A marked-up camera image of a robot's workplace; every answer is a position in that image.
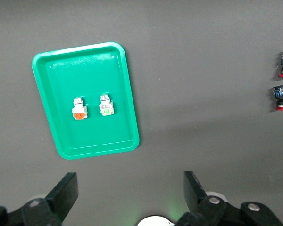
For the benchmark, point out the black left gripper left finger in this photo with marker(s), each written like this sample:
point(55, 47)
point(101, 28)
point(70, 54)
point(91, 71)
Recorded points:
point(59, 200)

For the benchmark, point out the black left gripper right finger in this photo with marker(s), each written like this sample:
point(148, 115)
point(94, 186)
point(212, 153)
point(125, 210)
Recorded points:
point(199, 207)

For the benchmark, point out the green button orange base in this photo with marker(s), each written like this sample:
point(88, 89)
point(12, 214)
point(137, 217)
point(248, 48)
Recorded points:
point(79, 110)

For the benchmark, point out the green button light-green base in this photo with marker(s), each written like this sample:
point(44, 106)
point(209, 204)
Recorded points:
point(106, 108)

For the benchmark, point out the green plastic tray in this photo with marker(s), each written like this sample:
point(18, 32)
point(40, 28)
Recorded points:
point(96, 136)

